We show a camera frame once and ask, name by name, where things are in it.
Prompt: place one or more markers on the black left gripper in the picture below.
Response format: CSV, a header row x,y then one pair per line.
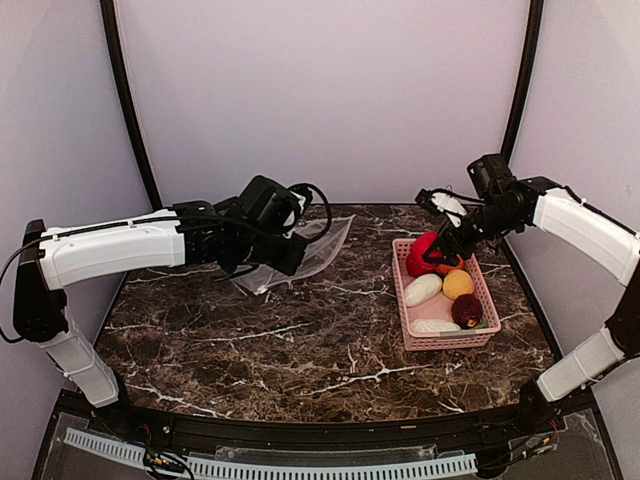
x,y
291,262

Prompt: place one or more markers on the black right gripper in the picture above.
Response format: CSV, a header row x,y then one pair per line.
x,y
449,235

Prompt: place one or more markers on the red toy apple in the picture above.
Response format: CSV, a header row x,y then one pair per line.
x,y
424,249

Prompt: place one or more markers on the white toy vegetable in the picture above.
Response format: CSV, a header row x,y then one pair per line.
x,y
433,326
422,289

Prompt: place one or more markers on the red toy pepper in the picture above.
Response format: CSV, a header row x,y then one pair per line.
x,y
416,266

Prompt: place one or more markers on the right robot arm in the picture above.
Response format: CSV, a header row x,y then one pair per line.
x,y
590,265

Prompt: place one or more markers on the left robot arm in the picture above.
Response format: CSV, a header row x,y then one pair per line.
x,y
239,234

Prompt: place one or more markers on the orange toy tangerine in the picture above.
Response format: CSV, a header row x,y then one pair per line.
x,y
443,270

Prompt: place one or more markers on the yellow toy fruit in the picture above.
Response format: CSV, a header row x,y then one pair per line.
x,y
457,283

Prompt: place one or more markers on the dark red toy fruit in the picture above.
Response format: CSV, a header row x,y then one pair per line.
x,y
467,311

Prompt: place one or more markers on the pink plastic basket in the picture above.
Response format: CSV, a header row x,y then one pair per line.
x,y
439,307

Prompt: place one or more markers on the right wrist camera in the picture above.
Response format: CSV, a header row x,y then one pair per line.
x,y
441,203

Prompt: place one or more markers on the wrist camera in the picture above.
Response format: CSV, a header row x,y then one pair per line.
x,y
441,203
303,195

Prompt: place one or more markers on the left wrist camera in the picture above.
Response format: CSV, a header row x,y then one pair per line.
x,y
303,195

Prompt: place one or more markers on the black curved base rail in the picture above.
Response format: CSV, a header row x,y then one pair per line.
x,y
202,427

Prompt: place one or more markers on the right black frame post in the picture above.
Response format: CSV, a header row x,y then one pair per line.
x,y
525,71

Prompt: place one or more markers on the black frame post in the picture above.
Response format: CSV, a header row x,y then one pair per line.
x,y
119,72
525,71

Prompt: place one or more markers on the white slotted cable duct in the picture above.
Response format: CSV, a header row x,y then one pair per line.
x,y
245,463

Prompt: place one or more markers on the left black frame post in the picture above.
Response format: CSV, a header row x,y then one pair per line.
x,y
119,72

